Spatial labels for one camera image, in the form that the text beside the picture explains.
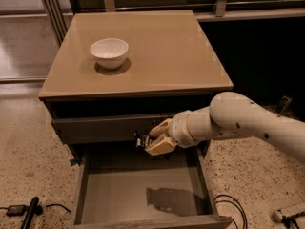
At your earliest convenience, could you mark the black rxbar chocolate wrapper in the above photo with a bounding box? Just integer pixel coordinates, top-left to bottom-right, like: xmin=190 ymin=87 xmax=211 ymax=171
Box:
xmin=134 ymin=131 xmax=153 ymax=149

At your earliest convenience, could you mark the blue tape piece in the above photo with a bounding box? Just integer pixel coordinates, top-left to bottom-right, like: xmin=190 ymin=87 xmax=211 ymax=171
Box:
xmin=70 ymin=159 xmax=77 ymax=166

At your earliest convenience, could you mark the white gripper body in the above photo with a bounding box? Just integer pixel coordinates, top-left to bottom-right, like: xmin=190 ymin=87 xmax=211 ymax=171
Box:
xmin=168 ymin=111 xmax=198 ymax=148

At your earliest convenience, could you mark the black floor cable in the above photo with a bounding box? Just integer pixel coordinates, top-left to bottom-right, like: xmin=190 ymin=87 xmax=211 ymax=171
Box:
xmin=213 ymin=193 xmax=249 ymax=229

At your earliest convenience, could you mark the white ceramic bowl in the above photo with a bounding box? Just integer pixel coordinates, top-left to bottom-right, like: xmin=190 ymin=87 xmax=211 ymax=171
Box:
xmin=90 ymin=38 xmax=129 ymax=70

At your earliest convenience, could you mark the open grey middle drawer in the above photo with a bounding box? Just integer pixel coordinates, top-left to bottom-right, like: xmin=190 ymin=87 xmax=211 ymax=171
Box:
xmin=71 ymin=142 xmax=233 ymax=229

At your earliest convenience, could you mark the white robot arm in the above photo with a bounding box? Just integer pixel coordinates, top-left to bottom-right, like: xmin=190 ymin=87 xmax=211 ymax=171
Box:
xmin=145 ymin=92 xmax=305 ymax=164

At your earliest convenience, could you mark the grey drawer cabinet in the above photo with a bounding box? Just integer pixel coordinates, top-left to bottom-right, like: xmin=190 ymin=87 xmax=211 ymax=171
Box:
xmin=37 ymin=10 xmax=234 ymax=229

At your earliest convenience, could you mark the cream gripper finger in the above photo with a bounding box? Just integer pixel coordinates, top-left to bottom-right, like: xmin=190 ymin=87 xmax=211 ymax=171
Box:
xmin=145 ymin=134 xmax=176 ymax=156
xmin=149 ymin=118 xmax=171 ymax=137

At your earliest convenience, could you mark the white power strip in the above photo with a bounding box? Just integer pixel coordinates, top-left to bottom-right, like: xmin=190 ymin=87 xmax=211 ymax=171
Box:
xmin=273 ymin=202 xmax=305 ymax=222

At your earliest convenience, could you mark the black power adapter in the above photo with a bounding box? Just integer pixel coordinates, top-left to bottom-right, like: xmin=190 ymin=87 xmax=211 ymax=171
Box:
xmin=6 ymin=205 xmax=27 ymax=217

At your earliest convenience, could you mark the closed grey top drawer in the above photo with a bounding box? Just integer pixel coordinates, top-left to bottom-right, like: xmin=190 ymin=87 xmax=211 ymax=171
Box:
xmin=51 ymin=114 xmax=173 ymax=144

